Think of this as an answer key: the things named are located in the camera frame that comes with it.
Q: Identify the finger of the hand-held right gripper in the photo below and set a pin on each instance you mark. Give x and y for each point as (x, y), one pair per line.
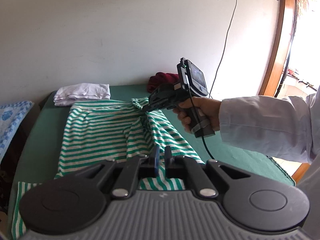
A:
(157, 100)

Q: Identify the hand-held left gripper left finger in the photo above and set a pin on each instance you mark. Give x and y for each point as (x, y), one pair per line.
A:
(156, 158)

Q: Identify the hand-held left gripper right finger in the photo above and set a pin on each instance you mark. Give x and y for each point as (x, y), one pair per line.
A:
(168, 158)

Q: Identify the green white striped shirt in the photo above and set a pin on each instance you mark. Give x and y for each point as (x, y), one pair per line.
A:
(100, 130)

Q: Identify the person's right hand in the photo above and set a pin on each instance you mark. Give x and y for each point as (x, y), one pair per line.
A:
(210, 112)

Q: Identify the dark red cloth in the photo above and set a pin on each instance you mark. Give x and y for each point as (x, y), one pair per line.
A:
(160, 80)

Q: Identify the green table cover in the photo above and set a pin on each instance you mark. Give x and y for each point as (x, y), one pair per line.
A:
(225, 160)

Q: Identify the white folded cloth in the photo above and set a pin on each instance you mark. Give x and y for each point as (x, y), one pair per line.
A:
(82, 92)

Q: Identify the person's white coat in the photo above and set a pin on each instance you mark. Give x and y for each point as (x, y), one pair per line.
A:
(312, 180)

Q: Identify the blue floral cloth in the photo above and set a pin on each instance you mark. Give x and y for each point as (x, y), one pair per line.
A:
(12, 120)

